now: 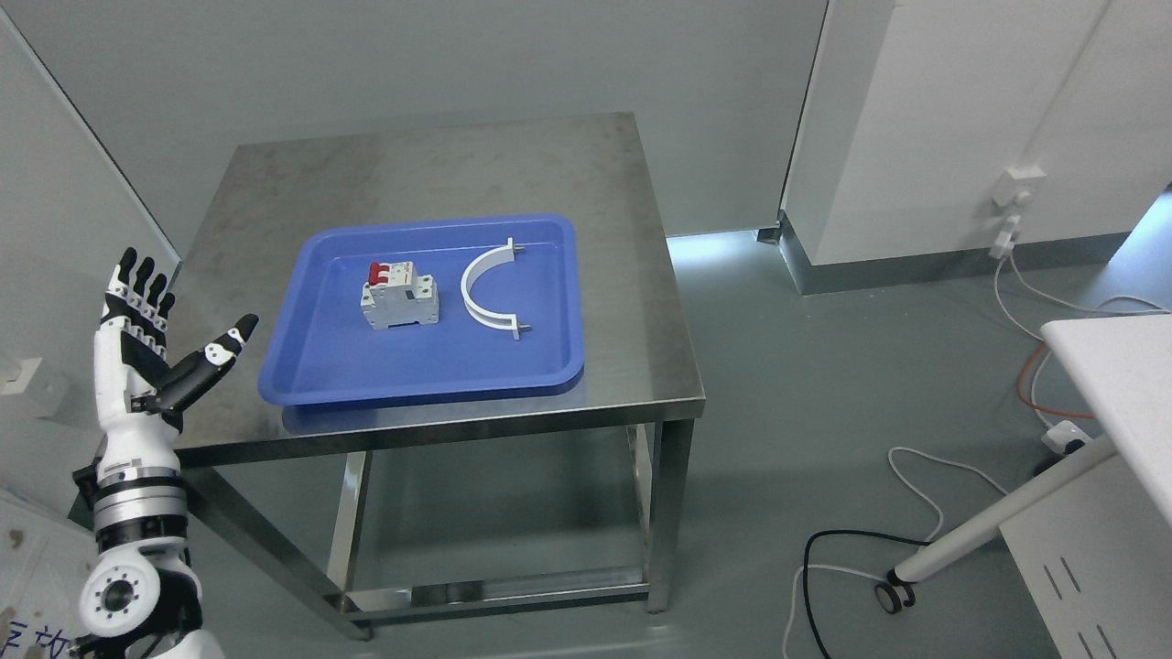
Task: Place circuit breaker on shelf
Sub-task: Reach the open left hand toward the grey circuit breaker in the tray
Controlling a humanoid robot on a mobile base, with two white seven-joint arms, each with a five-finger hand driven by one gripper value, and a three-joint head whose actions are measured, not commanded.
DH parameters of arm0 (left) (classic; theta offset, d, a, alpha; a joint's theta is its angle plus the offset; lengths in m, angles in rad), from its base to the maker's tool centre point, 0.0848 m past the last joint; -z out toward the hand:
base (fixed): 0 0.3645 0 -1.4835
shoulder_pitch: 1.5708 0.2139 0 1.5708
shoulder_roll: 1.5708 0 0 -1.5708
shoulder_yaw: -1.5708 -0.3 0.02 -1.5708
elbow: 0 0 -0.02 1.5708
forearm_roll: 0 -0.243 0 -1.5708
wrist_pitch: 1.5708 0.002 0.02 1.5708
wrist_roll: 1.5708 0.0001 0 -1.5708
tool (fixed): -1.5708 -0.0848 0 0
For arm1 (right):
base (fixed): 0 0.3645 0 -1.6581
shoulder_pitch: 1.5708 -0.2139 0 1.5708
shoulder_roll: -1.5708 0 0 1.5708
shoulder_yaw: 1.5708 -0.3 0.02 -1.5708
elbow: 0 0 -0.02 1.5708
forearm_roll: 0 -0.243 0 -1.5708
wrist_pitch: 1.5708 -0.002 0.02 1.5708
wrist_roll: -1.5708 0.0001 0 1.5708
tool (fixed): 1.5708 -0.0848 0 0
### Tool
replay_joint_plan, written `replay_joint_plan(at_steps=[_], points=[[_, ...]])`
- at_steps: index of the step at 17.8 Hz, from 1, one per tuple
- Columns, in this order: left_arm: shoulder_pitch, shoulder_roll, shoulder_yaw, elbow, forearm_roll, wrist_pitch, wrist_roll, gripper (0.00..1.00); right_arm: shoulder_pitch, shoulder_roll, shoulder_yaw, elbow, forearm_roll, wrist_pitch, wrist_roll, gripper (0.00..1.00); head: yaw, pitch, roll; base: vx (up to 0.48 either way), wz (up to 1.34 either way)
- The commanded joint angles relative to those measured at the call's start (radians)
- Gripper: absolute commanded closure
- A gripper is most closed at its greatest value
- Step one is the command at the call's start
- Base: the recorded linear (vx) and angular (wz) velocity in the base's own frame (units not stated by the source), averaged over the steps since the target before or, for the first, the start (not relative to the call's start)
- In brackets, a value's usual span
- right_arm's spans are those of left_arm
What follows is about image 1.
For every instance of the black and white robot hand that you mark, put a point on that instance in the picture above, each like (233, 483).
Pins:
(138, 394)

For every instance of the grey circuit breaker red switches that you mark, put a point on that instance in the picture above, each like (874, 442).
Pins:
(396, 294)

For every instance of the white printed panel board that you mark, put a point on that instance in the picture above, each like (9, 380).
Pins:
(44, 563)

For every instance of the blue plastic tray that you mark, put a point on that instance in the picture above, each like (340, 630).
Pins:
(324, 352)

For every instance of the stainless steel table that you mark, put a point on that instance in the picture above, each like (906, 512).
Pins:
(285, 487)

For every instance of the white floor power strip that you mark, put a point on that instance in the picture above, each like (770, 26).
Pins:
(1064, 438)

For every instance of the white desk with caster leg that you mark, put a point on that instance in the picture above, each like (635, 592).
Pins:
(1089, 535)

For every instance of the white curved bracket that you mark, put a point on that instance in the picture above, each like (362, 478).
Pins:
(479, 302)

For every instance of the white wall socket with plug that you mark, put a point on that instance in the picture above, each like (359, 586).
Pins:
(1012, 194)

